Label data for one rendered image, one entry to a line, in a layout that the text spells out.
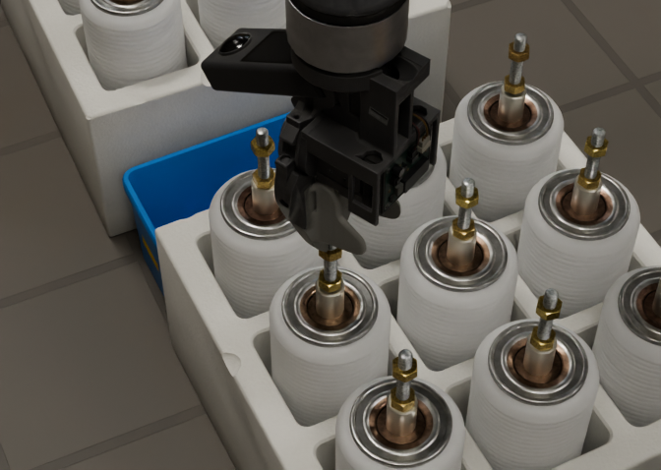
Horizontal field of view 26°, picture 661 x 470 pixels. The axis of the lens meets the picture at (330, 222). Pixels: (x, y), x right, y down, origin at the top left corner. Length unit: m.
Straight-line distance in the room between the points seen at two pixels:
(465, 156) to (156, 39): 0.32
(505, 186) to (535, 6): 0.52
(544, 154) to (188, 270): 0.32
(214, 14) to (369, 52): 0.58
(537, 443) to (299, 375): 0.19
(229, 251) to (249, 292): 0.05
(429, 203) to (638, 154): 0.44
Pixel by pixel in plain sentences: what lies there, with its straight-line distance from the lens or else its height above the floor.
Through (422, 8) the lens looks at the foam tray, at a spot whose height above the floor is 0.18.
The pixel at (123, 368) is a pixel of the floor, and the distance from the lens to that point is 1.41.
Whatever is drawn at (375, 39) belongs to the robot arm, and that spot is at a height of 0.57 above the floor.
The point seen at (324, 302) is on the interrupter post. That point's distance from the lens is 1.10.
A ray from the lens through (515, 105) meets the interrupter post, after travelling 1.25.
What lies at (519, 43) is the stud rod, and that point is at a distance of 1.20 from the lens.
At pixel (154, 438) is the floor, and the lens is 1.36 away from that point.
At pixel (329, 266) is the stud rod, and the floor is 0.31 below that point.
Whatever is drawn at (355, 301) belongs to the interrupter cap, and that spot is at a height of 0.25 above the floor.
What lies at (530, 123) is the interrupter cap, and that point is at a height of 0.25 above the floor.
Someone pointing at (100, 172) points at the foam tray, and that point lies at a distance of 1.43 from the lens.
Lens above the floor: 1.15
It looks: 50 degrees down
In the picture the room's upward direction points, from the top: straight up
